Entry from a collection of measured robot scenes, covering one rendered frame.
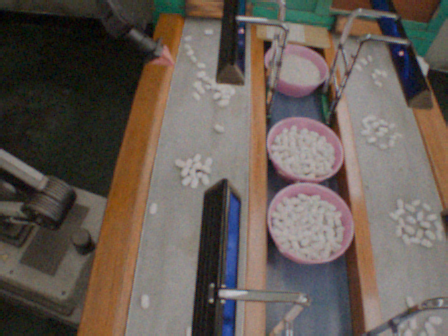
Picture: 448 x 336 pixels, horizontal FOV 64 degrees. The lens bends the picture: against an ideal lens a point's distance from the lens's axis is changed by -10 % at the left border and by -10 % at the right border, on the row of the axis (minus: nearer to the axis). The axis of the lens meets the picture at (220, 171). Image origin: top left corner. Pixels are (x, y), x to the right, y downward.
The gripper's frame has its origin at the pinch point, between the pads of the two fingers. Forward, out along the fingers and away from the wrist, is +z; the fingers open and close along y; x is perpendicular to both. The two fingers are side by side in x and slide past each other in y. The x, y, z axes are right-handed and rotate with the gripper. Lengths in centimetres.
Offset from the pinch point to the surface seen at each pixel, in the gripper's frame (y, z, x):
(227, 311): -90, 5, -32
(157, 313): -83, 15, 4
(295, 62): 25, 44, -22
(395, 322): -87, 40, -48
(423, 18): 53, 79, -73
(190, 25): 43.3, 7.9, 8.0
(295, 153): -25, 43, -20
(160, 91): -4.8, 3.4, 9.4
